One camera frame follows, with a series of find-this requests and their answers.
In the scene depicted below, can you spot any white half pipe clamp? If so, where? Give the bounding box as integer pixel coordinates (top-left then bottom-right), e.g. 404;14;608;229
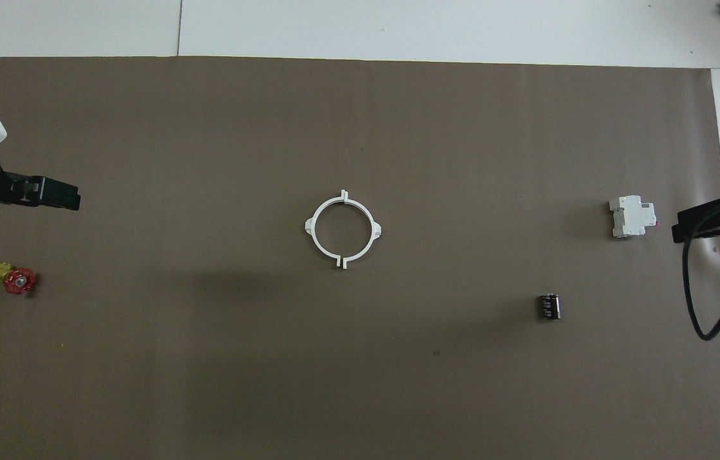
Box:
304;190;346;269
342;192;383;270

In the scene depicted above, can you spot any white circuit breaker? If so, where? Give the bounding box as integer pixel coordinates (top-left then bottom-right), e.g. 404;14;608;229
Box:
609;195;658;239

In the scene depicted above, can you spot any black cylindrical capacitor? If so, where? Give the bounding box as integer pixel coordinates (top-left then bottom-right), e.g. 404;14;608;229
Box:
537;293;562;321

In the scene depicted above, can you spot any brown paper table mat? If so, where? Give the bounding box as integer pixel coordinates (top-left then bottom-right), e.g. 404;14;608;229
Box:
0;56;720;460

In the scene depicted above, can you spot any red handle brass valve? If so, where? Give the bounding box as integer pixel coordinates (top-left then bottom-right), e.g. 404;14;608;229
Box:
0;261;39;296

